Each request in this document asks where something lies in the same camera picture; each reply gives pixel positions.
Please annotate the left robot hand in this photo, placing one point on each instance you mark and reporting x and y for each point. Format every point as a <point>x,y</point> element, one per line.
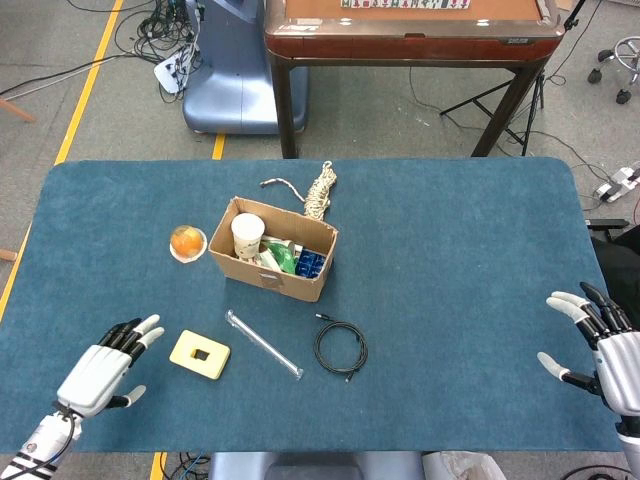
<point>92,375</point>

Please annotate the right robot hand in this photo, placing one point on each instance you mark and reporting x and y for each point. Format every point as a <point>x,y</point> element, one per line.
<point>622,370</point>

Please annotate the yellow sponge block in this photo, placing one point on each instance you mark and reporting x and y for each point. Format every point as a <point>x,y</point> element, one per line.
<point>185,352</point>

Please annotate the clear plastic tube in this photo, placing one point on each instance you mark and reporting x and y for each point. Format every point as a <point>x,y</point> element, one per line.
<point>262,343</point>

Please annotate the brown cardboard box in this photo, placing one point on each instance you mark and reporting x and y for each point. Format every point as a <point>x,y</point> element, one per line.
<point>245,272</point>

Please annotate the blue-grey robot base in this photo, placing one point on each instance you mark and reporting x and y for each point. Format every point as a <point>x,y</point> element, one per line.
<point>230,75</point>

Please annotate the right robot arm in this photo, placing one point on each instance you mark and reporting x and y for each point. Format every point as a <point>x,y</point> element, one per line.
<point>631,450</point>

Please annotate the black chair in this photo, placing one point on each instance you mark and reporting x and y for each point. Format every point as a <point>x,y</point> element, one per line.
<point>620,260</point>

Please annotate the small wooden foot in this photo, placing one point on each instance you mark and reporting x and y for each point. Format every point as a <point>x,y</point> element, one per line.
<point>7,255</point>

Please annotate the orange fruit jelly cup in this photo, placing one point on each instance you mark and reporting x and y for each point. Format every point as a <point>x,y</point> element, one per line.
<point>187,243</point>

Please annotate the blue felt table mat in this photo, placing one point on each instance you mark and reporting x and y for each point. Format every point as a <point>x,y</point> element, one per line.
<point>450,350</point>

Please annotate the white plastic bag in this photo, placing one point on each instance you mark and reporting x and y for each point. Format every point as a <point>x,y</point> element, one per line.
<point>465,467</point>

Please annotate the white power strip with switches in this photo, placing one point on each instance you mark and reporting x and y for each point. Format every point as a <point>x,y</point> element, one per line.
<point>617,182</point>

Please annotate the white paper cup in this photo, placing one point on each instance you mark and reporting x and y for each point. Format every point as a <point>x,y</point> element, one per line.
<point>247,230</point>

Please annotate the green packet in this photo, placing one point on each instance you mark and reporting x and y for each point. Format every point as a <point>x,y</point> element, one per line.
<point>285,257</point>

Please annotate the grey robot torso base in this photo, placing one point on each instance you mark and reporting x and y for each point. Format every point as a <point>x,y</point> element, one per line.
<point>310,467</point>

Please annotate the blue packet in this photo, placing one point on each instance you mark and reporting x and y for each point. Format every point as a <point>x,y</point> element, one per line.
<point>310,264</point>

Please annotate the slanted wooden leg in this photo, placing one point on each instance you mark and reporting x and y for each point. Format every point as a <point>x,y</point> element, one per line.
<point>17,112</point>

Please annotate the black tripod stand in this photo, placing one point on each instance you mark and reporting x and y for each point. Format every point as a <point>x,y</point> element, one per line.
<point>538,92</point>

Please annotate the chrome stool with casters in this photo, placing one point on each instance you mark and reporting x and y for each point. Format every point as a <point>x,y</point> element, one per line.
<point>595,76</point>

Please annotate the white power strip with plugs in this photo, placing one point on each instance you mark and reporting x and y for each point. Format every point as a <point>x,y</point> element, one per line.
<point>167,75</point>

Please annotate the brown mahjong table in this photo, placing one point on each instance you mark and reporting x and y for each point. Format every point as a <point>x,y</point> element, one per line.
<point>400,47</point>

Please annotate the face-up mahjong tile row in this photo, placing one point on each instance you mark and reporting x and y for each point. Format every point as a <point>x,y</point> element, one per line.
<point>400,4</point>

